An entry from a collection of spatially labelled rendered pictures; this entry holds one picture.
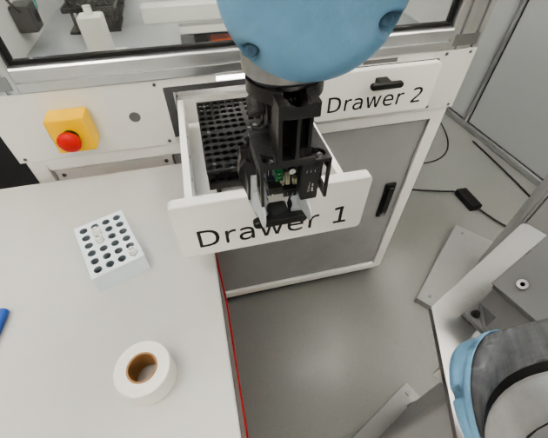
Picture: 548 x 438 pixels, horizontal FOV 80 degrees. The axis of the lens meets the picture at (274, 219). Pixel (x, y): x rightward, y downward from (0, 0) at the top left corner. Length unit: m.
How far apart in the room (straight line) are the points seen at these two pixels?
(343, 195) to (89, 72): 0.50
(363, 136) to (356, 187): 0.44
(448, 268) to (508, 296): 1.11
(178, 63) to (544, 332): 0.65
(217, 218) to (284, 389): 0.90
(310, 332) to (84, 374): 0.94
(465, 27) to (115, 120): 0.76
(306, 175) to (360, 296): 1.16
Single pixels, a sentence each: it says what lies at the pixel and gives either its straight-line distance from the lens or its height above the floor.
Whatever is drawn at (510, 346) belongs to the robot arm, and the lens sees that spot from 0.32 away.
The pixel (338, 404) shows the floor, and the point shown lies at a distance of 1.28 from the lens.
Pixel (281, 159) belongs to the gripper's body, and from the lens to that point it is 0.30.
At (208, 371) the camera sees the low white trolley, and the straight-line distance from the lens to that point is 0.50.
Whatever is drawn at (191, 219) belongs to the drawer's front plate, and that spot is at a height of 0.90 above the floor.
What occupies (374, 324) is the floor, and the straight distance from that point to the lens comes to 1.41.
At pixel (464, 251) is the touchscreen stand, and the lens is 1.71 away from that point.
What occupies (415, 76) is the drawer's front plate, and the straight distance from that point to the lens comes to 0.86.
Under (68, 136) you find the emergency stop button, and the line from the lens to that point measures 0.72.
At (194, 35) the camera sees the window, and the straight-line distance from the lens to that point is 0.71.
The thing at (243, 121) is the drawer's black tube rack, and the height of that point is 0.90.
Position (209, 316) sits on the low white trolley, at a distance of 0.53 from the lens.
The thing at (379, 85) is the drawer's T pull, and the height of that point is 0.91.
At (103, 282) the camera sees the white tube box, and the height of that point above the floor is 0.78.
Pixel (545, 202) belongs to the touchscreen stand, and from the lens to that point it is 1.35.
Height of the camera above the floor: 1.24
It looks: 48 degrees down
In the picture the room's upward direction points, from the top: straight up
